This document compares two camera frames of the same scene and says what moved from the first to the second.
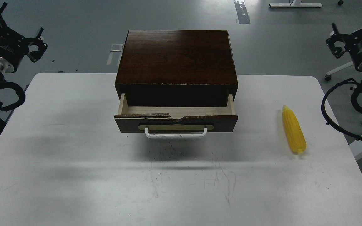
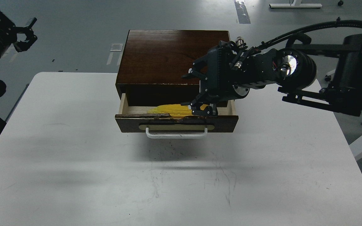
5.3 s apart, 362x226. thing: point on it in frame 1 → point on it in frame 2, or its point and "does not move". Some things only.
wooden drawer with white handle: [173, 122] does not move
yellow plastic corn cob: [295, 134] → [177, 110]
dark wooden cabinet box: [176, 68] does not move
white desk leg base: [295, 5] does not move
